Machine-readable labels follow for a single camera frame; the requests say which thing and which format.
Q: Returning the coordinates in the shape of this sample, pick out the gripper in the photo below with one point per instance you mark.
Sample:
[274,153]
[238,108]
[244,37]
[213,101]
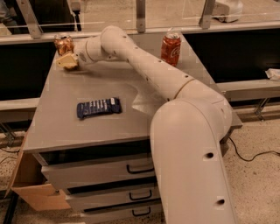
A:
[82,52]

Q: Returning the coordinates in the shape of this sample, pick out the tan orange soda can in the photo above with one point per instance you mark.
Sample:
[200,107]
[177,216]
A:
[64,44]

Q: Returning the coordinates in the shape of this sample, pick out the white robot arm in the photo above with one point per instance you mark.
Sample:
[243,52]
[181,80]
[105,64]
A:
[185,132]

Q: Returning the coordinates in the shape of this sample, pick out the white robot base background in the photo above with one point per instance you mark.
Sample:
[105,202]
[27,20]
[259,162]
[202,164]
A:
[227,11]

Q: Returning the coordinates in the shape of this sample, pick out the red orange soda can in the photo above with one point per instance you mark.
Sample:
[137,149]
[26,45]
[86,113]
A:
[170,49]

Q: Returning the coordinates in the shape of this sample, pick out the dark blue snack wrapper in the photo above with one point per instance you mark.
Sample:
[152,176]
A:
[99,108]

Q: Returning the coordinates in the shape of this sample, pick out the top grey drawer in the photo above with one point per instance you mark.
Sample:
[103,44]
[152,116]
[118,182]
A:
[99,171]

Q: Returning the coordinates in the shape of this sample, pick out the grey drawer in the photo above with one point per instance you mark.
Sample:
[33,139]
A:
[136,211]
[93,200]
[99,171]

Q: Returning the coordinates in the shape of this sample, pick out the cardboard box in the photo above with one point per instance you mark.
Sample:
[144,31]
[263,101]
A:
[30,184]

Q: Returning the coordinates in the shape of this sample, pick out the middle grey drawer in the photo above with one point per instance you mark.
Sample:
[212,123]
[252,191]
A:
[93,200]

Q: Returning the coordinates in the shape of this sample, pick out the bottom grey drawer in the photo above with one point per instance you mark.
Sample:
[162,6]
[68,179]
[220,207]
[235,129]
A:
[136,211]

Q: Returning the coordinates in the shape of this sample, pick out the left metal rail bracket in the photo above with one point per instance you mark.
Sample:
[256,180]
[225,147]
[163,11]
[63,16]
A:
[30,18]

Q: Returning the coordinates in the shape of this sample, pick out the metal rail bracket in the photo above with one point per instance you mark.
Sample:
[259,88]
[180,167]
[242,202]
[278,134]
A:
[140,16]
[205,19]
[30,18]

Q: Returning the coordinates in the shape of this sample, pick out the middle metal rail bracket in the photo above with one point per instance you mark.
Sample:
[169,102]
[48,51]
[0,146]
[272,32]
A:
[140,16]

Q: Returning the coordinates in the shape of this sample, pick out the right metal rail bracket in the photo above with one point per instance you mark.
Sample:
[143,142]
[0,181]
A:
[205,19]

